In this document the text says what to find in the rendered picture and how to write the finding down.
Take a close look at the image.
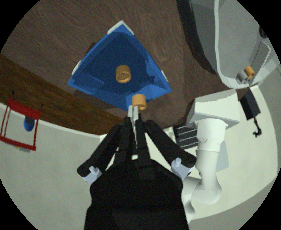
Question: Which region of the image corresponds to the bronze bushing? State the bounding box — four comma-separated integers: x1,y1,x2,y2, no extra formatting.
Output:
132,94,147,111
244,66,255,79
116,65,131,83

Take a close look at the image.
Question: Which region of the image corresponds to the blue open crate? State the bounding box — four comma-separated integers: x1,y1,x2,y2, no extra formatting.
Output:
67,20,172,111

